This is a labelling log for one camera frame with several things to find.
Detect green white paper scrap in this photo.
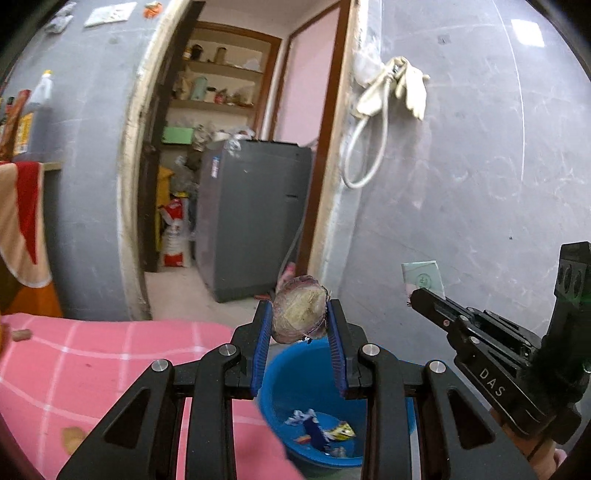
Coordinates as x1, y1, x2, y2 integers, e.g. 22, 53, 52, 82
402, 260, 446, 299

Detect small brown food scrap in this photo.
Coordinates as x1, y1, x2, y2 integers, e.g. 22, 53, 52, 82
61, 427, 87, 456

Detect yellow snack wrapper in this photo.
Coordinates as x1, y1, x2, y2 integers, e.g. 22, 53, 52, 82
324, 421, 356, 442

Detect purple onion peel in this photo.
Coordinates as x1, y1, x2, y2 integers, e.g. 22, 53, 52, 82
271, 275, 329, 344

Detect blue white wrapper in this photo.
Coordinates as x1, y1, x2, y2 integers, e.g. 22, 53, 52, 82
284, 409, 317, 426

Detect blue snack wrapper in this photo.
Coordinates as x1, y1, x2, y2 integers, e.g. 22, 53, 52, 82
303, 417, 331, 453

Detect person's right hand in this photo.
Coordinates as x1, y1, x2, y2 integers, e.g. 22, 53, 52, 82
490, 409, 567, 480

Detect pink checked tablecloth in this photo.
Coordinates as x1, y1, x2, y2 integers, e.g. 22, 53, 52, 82
1, 314, 232, 479

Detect blue plastic bucket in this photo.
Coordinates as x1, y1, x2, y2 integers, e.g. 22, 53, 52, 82
257, 336, 417, 470

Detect brown cork piece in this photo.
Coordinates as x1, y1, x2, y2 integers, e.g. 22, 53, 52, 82
11, 329, 32, 342

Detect grey washing machine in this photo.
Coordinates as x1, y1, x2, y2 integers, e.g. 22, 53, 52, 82
195, 139, 314, 303

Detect teal orange red cloth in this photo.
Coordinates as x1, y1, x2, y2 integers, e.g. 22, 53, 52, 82
0, 162, 62, 317

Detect white rubber gloves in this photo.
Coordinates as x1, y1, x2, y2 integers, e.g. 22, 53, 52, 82
353, 56, 431, 121

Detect green storage box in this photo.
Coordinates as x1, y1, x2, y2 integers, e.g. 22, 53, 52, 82
161, 126, 194, 145

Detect large oil jug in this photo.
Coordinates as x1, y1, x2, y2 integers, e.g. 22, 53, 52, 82
13, 70, 53, 162

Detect white hose loop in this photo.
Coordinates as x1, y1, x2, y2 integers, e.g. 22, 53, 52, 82
339, 75, 392, 190

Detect white wall switch plate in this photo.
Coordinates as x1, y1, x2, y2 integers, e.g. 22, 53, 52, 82
83, 2, 137, 28

